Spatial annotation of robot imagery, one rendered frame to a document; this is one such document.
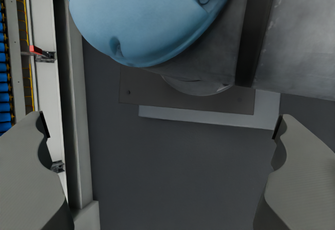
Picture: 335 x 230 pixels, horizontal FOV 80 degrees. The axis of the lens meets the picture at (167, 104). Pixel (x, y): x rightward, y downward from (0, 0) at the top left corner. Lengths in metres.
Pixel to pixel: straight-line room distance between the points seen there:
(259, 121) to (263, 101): 0.04
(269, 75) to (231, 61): 0.03
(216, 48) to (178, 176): 0.47
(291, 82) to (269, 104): 0.29
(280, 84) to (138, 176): 0.51
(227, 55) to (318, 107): 0.42
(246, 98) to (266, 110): 0.09
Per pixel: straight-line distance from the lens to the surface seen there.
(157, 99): 0.42
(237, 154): 0.55
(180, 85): 0.34
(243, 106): 0.39
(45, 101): 0.56
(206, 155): 0.55
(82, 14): 0.18
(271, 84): 0.18
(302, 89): 0.19
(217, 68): 0.17
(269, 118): 0.47
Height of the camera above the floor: 0.52
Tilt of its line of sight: 73 degrees down
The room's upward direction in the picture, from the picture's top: 103 degrees counter-clockwise
